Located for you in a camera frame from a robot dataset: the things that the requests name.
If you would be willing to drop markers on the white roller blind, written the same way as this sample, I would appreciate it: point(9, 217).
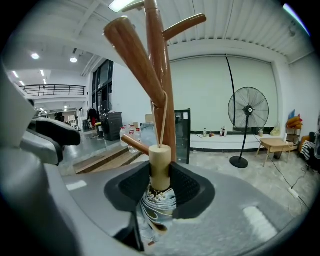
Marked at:
point(200, 95)
point(257, 72)

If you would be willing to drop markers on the metal shelf rack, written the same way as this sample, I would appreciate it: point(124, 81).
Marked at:
point(293, 136)

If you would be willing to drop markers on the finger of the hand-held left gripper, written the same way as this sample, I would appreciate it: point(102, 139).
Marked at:
point(62, 136)
point(42, 150)

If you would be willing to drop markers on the brown wooden coat rack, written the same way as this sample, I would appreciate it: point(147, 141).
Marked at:
point(157, 50)

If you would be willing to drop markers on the wooden coffee table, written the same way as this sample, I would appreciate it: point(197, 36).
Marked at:
point(272, 143)

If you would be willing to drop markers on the cluster of water jugs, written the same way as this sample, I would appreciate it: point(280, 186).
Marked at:
point(132, 131)

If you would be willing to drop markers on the black glass-door cabinet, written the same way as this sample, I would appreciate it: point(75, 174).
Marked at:
point(182, 140)

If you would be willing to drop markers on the small black fan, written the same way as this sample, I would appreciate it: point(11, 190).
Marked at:
point(106, 106)

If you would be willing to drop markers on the cardboard box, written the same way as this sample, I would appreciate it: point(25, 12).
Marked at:
point(148, 118)

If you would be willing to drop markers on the round ceiling spotlight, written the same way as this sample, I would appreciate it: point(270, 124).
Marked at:
point(73, 60)
point(35, 56)

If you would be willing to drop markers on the long ceiling light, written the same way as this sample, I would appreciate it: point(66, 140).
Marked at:
point(122, 5)

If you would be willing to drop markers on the black rolling cabinet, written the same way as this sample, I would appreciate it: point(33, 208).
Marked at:
point(112, 127)

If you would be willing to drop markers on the orange sofa striped cover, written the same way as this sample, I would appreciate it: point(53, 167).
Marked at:
point(307, 150)

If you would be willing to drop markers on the yellow black box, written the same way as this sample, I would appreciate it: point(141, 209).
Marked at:
point(100, 130)

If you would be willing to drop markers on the white power strip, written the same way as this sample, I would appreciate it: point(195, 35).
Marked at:
point(293, 192)

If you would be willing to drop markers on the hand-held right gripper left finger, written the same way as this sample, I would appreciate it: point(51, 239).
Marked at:
point(100, 200)

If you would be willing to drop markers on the black pedestal fan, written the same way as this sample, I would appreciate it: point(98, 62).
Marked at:
point(248, 110)

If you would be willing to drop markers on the black balcony railing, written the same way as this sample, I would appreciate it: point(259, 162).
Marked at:
point(62, 86)

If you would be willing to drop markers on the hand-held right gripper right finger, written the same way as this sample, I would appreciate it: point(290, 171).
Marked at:
point(225, 212)

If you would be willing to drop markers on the white round desk fan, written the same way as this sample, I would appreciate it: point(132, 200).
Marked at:
point(317, 145)

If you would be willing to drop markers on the orange cushion pile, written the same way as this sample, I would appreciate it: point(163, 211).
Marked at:
point(295, 122)

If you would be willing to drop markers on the black framed window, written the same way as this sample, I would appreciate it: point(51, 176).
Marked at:
point(103, 82)

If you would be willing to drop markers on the translucent grey storage box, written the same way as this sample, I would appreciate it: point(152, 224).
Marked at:
point(146, 130)

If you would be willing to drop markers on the glass jar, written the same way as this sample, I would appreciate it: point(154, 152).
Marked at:
point(261, 132)

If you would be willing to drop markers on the yellow bag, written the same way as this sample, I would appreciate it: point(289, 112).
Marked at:
point(275, 132)

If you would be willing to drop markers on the blue cushion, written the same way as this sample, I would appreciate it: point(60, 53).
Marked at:
point(292, 114)

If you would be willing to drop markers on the clear plastic bottle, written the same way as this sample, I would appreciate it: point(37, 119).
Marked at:
point(205, 133)

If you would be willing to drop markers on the black vertical pole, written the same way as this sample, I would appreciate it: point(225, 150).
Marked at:
point(231, 75)

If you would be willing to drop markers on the small dark jar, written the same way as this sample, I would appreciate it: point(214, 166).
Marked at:
point(212, 134)

